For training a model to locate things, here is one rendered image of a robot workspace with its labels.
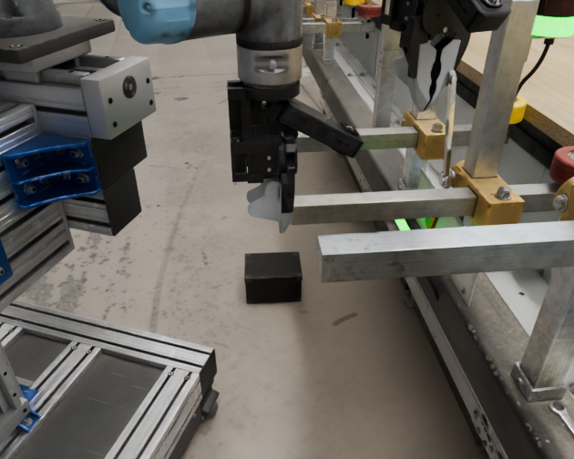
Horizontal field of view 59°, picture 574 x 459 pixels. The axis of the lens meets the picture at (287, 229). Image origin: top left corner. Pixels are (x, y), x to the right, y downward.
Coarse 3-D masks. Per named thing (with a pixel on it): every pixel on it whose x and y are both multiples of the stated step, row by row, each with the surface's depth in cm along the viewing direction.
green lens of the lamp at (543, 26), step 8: (536, 16) 61; (544, 16) 61; (536, 24) 62; (544, 24) 61; (552, 24) 61; (560, 24) 61; (568, 24) 61; (536, 32) 62; (544, 32) 61; (552, 32) 61; (560, 32) 61; (568, 32) 61
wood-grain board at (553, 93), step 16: (368, 0) 190; (480, 32) 140; (480, 48) 124; (560, 48) 124; (464, 64) 114; (480, 64) 112; (528, 64) 112; (544, 64) 112; (560, 64) 112; (480, 80) 107; (528, 80) 102; (544, 80) 102; (560, 80) 102; (528, 96) 94; (544, 96) 94; (560, 96) 94; (528, 112) 90; (544, 112) 86; (560, 112) 86; (544, 128) 86; (560, 128) 81; (560, 144) 82
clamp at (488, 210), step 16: (464, 160) 77; (464, 176) 73; (496, 176) 73; (480, 192) 69; (496, 192) 69; (512, 192) 69; (480, 208) 69; (496, 208) 67; (512, 208) 67; (480, 224) 69; (496, 224) 68
